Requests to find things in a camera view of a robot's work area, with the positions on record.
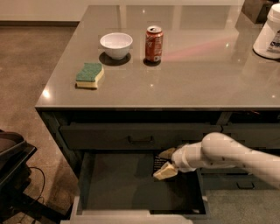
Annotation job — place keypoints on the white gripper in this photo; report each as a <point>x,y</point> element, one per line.
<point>178,157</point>

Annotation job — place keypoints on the black rxbar chocolate bar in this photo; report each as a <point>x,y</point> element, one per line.
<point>158,162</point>

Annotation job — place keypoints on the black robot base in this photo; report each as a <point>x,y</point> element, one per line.
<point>15,177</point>

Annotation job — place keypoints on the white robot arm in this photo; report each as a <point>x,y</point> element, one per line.
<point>216,150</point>

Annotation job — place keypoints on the grey right bottom drawer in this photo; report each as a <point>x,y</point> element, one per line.
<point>233,181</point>

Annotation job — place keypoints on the open grey middle drawer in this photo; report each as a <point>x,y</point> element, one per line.
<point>118,188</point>

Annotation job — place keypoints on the grey right top drawer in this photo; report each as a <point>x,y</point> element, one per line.
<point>254,135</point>

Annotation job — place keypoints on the green yellow sponge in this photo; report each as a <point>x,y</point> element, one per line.
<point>89,75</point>

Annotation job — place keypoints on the red soda can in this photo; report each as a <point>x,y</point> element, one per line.
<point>154,43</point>

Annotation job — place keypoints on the white ceramic bowl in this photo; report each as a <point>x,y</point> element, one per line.
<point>116,45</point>

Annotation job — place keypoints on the white plastic canister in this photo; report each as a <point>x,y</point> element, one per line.
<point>267,43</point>

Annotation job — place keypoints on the black top drawer handle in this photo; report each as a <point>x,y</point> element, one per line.
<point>148,140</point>

